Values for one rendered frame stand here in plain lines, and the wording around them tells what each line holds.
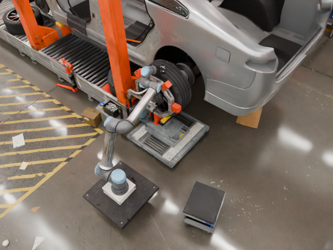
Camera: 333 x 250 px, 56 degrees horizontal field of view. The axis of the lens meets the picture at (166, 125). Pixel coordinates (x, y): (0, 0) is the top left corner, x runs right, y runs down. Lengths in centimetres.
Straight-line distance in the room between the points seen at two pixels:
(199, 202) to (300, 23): 278
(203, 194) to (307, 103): 243
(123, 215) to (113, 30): 190
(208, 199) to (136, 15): 303
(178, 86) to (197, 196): 121
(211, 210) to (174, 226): 51
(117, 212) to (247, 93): 183
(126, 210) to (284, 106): 282
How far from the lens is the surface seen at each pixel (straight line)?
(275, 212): 390
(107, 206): 350
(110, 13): 326
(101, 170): 330
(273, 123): 470
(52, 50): 576
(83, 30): 493
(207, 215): 335
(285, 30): 488
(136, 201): 348
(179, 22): 341
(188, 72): 383
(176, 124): 418
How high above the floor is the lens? 336
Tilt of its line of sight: 49 degrees down
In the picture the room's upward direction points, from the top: 2 degrees counter-clockwise
